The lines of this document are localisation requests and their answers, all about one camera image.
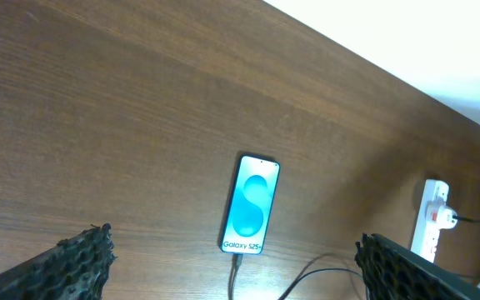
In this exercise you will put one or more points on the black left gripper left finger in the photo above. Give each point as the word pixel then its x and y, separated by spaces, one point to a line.
pixel 76 268

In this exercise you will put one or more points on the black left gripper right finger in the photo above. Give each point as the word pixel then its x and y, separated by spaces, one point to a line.
pixel 393 272

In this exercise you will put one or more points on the blue Galaxy smartphone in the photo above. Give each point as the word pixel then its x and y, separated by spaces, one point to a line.
pixel 250 205

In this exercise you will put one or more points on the white USB adapter plug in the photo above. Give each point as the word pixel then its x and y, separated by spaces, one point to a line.
pixel 440 216

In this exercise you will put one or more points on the white power strip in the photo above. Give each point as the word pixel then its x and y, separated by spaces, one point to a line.
pixel 426 232

